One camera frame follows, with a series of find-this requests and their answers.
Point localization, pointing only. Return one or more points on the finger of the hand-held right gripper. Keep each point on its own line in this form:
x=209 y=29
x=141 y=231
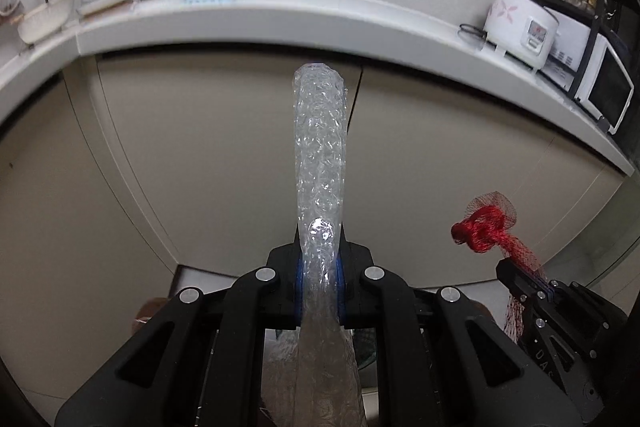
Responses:
x=522 y=282

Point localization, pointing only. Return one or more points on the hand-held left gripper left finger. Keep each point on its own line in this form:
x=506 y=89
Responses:
x=287 y=287

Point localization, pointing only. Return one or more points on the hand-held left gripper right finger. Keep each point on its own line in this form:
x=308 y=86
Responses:
x=352 y=287

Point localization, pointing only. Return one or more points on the black trash can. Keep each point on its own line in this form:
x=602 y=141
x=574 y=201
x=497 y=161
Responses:
x=365 y=347

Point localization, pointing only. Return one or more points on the red mesh net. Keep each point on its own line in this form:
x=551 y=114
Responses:
x=482 y=229

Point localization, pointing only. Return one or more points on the clear bubble wrap sheet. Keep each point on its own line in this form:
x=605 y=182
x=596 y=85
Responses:
x=320 y=167

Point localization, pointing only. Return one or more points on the brown object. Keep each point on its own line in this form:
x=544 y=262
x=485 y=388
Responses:
x=150 y=314

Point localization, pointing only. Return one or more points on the white floral rice cooker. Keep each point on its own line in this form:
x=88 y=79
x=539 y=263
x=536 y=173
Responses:
x=520 y=27

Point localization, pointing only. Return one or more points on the large white bowl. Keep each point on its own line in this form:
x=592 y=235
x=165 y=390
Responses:
x=45 y=22

